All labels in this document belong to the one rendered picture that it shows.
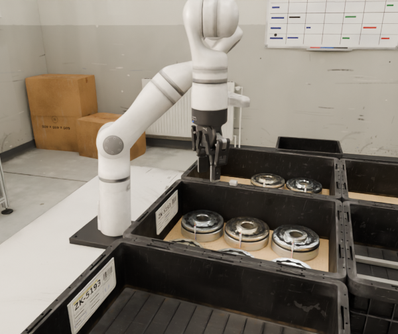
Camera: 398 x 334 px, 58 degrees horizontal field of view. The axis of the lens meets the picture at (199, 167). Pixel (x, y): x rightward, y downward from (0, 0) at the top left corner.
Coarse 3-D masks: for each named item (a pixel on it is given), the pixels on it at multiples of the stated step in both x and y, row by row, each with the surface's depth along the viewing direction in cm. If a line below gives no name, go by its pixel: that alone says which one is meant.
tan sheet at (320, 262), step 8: (176, 224) 92; (224, 224) 92; (176, 232) 88; (272, 232) 88; (168, 240) 85; (216, 240) 85; (224, 240) 85; (320, 240) 85; (328, 240) 85; (208, 248) 82; (216, 248) 82; (224, 248) 82; (264, 248) 82; (320, 248) 82; (328, 248) 82; (256, 256) 79; (264, 256) 79; (272, 256) 79; (280, 256) 79; (320, 256) 79; (312, 264) 76; (320, 264) 76
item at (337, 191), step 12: (300, 156) 111; (312, 156) 110; (324, 156) 110; (192, 168) 100; (336, 168) 104; (204, 180) 93; (336, 180) 93; (288, 192) 86; (300, 192) 86; (336, 192) 86
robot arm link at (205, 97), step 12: (192, 84) 73; (204, 84) 70; (216, 84) 70; (192, 96) 73; (204, 96) 71; (216, 96) 71; (228, 96) 74; (240, 96) 74; (204, 108) 71; (216, 108) 71
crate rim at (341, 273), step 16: (256, 192) 87; (272, 192) 86; (336, 208) 78; (336, 224) 72; (144, 240) 67; (160, 240) 67; (336, 240) 67; (224, 256) 62; (240, 256) 62; (336, 256) 62; (304, 272) 58; (320, 272) 58; (336, 272) 58
